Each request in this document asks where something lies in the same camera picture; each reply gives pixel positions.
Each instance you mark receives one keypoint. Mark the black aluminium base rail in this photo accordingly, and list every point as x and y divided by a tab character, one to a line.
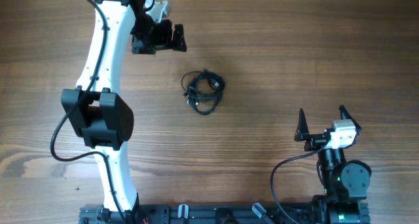
310	212

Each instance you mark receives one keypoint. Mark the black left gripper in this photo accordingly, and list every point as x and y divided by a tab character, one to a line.
164	41

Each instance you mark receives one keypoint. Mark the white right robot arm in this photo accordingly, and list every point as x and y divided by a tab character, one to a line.
345	181

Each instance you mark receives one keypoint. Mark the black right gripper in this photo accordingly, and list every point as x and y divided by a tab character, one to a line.
317	141

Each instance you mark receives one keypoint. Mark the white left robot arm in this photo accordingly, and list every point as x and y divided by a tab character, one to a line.
95	109

